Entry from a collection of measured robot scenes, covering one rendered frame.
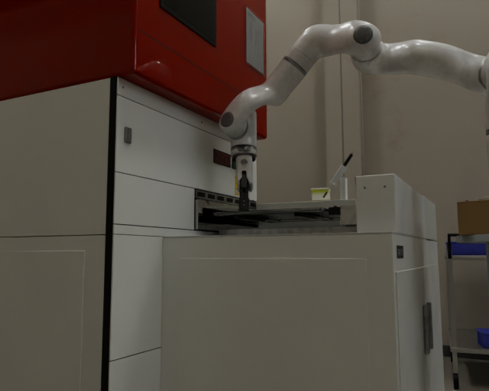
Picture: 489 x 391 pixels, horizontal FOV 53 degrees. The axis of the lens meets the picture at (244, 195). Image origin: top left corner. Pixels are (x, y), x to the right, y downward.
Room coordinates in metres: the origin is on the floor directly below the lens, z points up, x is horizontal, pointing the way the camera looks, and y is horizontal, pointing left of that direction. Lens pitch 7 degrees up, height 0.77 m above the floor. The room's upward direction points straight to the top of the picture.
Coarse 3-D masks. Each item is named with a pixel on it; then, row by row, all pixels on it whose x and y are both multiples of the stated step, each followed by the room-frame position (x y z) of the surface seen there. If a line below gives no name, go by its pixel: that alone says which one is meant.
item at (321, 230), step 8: (224, 232) 1.59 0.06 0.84; (232, 232) 1.58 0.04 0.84; (240, 232) 1.57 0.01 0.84; (248, 232) 1.56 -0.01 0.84; (256, 232) 1.54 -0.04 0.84; (264, 232) 1.53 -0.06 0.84; (272, 232) 1.52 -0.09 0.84; (280, 232) 1.51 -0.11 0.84; (288, 232) 1.49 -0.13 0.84; (296, 232) 1.48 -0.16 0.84; (304, 232) 1.47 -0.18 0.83; (312, 232) 1.46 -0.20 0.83; (320, 232) 1.45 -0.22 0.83; (328, 232) 1.44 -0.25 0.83; (336, 232) 1.43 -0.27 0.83; (344, 232) 1.42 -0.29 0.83; (352, 232) 1.41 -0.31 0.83
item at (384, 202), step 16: (368, 176) 1.17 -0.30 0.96; (384, 176) 1.16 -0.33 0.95; (368, 192) 1.18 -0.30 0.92; (384, 192) 1.16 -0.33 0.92; (400, 192) 1.21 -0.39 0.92; (416, 192) 1.47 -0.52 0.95; (368, 208) 1.18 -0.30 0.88; (384, 208) 1.16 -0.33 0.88; (400, 208) 1.20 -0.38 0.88; (416, 208) 1.46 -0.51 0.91; (368, 224) 1.18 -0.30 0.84; (384, 224) 1.16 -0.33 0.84; (400, 224) 1.19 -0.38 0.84; (416, 224) 1.44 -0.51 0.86
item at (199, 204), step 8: (200, 200) 1.53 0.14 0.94; (200, 208) 1.53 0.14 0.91; (208, 208) 1.57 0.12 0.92; (216, 208) 1.62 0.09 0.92; (224, 208) 1.67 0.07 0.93; (232, 208) 1.72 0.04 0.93; (200, 216) 1.53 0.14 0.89; (200, 224) 1.53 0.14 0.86; (208, 224) 1.57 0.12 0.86; (216, 224) 1.62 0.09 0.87; (224, 224) 1.67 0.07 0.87; (256, 224) 1.91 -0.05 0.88
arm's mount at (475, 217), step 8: (480, 200) 1.27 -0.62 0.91; (488, 200) 1.26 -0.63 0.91; (464, 208) 1.29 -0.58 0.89; (472, 208) 1.28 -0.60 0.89; (480, 208) 1.27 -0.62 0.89; (488, 208) 1.26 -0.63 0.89; (464, 216) 1.29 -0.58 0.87; (472, 216) 1.28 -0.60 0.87; (480, 216) 1.27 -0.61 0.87; (488, 216) 1.26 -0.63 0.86; (464, 224) 1.29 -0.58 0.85; (472, 224) 1.28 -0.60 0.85; (480, 224) 1.27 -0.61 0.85; (488, 224) 1.26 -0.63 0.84; (464, 232) 1.29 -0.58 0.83; (472, 232) 1.28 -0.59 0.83; (480, 232) 1.27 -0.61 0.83; (488, 232) 1.26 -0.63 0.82
